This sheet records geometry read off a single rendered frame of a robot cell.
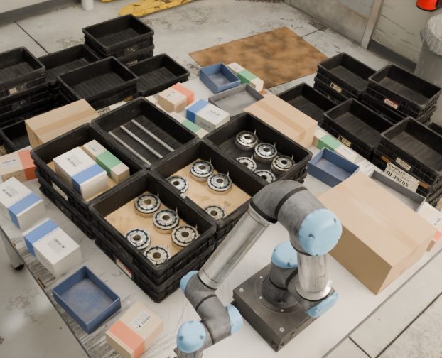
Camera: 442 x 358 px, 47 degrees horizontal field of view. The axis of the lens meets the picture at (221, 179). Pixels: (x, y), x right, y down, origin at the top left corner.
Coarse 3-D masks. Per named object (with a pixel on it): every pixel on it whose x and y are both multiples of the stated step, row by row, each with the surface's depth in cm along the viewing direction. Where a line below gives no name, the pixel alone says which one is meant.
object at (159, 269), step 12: (132, 180) 202; (156, 180) 202; (96, 204) 191; (96, 216) 187; (204, 216) 190; (108, 228) 184; (120, 240) 181; (204, 240) 185; (132, 252) 179; (180, 252) 178; (168, 264) 175
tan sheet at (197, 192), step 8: (184, 168) 222; (184, 176) 218; (192, 184) 215; (200, 184) 216; (232, 184) 217; (192, 192) 212; (200, 192) 212; (208, 192) 213; (232, 192) 214; (240, 192) 214; (200, 200) 209; (208, 200) 210; (216, 200) 210; (224, 200) 210; (232, 200) 211; (240, 200) 211; (232, 208) 208
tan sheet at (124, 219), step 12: (144, 192) 210; (132, 204) 205; (108, 216) 200; (120, 216) 200; (132, 216) 200; (120, 228) 196; (132, 228) 196; (144, 228) 197; (156, 240) 193; (168, 240) 194
